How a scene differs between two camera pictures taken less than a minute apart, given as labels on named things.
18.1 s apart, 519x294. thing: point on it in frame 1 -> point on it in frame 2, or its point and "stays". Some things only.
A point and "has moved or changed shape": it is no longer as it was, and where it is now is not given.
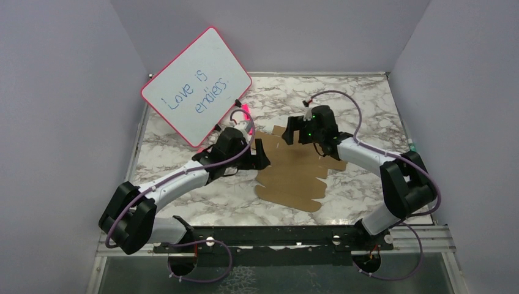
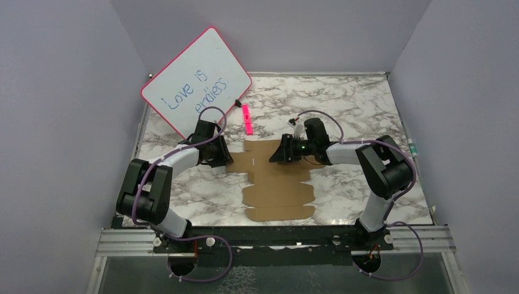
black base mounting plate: (276, 246) stays
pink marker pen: (245, 106) stays
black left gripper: (257, 162) -> (224, 155)
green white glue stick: (412, 146) stays
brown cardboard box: (291, 180) has moved or changed shape
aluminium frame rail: (434, 239) stays
